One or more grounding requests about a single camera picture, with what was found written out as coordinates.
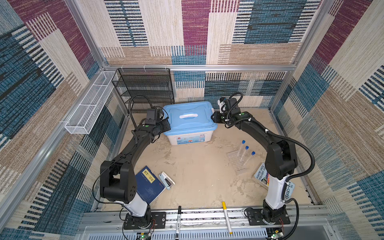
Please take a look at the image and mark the blue plastic lid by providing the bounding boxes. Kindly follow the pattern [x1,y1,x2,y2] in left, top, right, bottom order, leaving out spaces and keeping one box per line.
[164,101,218,136]

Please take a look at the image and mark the white plastic bin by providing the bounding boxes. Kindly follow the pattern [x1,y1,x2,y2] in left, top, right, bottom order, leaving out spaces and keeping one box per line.
[165,130,214,146]

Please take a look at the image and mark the blue-capped test tube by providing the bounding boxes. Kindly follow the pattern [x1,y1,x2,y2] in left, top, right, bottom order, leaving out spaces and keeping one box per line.
[239,146,249,163]
[243,151,256,167]
[237,140,246,157]

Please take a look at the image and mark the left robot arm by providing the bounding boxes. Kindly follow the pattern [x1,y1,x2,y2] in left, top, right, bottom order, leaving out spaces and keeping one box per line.
[99,106,171,228]

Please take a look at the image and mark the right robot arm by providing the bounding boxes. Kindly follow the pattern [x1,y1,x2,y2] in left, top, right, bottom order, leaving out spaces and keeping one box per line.
[211,97,298,224]

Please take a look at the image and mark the black mesh shelf rack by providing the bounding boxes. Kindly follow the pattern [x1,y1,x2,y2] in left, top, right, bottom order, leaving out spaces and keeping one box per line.
[112,68,175,113]

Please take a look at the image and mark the blue notebook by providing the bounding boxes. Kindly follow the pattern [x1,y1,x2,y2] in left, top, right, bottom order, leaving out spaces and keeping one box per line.
[136,166,166,205]

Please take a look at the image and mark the colourful treehouse paperback book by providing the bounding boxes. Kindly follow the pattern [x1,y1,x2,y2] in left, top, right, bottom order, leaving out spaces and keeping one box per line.
[254,163,296,200]

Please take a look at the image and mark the black marker pen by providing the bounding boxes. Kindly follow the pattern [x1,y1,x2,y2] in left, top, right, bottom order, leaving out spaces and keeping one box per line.
[175,206,182,240]

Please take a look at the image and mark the yellow-capped white marker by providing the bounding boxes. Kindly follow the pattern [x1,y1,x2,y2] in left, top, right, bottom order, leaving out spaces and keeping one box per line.
[222,201,233,236]

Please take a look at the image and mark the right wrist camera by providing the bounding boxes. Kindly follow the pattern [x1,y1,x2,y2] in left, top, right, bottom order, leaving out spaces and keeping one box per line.
[218,97,229,114]

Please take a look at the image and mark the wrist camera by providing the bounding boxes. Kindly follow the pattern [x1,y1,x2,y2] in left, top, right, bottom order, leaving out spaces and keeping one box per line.
[218,97,229,114]
[145,107,163,125]

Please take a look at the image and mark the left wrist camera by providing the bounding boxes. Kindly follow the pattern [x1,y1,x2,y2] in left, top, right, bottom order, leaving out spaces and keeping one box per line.
[145,107,163,125]

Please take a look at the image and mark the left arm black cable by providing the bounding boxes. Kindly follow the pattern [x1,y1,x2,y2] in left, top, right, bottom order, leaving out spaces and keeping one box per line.
[128,94,154,121]

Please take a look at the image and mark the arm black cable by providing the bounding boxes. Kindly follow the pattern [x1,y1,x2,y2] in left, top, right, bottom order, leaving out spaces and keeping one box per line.
[224,91,316,240]
[128,94,154,121]

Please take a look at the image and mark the white wire basket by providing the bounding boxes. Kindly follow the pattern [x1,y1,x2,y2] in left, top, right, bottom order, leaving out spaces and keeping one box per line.
[65,71,115,135]

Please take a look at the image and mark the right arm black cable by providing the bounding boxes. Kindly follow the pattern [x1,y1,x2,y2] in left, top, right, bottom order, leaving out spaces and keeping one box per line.
[224,91,316,240]

